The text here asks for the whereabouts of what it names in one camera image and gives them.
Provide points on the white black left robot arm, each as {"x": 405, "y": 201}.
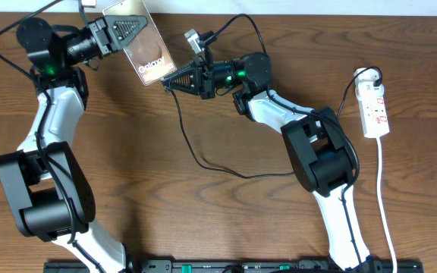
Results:
{"x": 46, "y": 189}

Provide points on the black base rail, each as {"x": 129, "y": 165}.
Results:
{"x": 303, "y": 265}

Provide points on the white power strip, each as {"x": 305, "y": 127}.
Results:
{"x": 373, "y": 114}

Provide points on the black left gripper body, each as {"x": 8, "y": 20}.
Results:
{"x": 85, "y": 47}

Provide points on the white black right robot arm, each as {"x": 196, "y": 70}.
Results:
{"x": 322, "y": 157}

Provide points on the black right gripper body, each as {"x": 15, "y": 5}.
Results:
{"x": 224, "y": 75}

